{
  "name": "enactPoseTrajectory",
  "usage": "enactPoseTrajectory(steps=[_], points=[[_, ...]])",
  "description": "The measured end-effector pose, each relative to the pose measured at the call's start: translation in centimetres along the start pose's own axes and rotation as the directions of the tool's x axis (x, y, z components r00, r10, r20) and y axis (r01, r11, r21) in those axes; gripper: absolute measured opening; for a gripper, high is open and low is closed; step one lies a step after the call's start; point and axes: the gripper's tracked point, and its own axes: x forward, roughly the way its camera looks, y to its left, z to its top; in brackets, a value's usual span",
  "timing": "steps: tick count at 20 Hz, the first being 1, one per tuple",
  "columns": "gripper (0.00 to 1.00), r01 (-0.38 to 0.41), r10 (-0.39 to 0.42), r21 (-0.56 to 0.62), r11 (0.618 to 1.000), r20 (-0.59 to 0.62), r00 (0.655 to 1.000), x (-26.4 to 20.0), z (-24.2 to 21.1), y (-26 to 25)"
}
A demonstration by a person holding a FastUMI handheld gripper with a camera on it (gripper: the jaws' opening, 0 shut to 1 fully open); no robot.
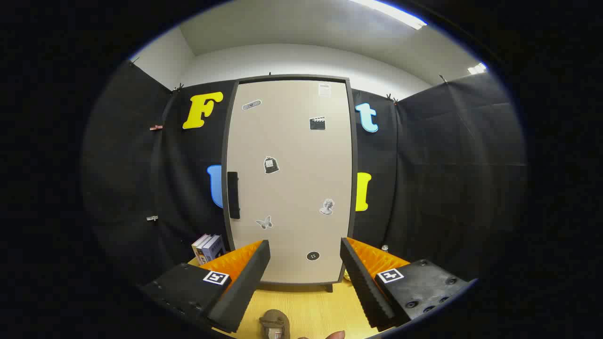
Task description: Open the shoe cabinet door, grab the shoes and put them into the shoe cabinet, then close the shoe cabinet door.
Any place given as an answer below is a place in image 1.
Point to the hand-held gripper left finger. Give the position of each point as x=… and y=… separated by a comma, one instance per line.
x=245, y=287

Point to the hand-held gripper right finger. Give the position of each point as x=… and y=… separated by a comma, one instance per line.
x=365, y=287

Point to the brown plush shoe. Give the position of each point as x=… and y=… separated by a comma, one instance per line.
x=274, y=320

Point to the grey shoe cabinet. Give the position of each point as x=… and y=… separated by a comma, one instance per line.
x=354, y=188

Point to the blue book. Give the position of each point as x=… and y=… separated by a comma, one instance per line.
x=214, y=247

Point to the black backdrop cloth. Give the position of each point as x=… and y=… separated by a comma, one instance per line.
x=447, y=165

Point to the small ceiling light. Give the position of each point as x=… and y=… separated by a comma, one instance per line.
x=476, y=68

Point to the long ceiling light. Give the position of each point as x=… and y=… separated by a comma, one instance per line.
x=391, y=13

